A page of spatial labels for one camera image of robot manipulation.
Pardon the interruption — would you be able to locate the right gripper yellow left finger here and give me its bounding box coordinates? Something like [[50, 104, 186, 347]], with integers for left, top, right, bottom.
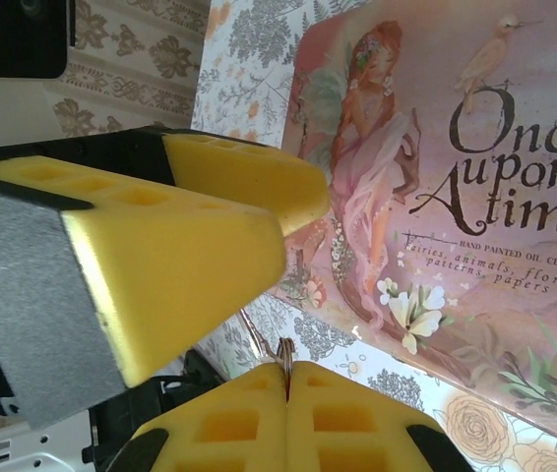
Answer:
[[115, 361, 289, 472]]

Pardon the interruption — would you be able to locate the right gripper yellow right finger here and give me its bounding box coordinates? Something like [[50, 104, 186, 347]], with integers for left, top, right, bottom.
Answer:
[[287, 360, 479, 472]]

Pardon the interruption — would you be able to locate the pink fairy picture box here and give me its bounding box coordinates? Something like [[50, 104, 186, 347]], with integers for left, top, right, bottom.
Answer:
[[236, 0, 557, 456]]

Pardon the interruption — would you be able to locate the floral patterned table covering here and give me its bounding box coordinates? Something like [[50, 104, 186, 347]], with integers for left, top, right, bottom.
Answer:
[[179, 0, 557, 472]]

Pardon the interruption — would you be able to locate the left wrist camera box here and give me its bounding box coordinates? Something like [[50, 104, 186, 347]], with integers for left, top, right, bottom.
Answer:
[[0, 0, 69, 81]]

